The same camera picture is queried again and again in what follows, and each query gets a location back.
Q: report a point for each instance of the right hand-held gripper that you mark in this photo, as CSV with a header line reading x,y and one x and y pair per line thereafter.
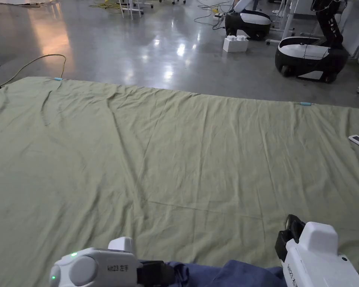
x,y
314,257

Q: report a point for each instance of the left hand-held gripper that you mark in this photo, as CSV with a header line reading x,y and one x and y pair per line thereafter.
x,y
86,269

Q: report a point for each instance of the dark blue garment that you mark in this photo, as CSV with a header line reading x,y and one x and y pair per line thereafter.
x,y
233,275

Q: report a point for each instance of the bed with pale green sheet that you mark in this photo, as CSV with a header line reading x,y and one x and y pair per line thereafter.
x,y
179,155

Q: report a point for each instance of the black and white mobile robot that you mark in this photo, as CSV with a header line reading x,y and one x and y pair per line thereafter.
x,y
311,58
251,21

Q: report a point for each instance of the white brick-shaped box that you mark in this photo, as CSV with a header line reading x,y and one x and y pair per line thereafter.
x,y
235,44

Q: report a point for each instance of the white desk frame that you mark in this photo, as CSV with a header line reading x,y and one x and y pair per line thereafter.
x,y
287,18

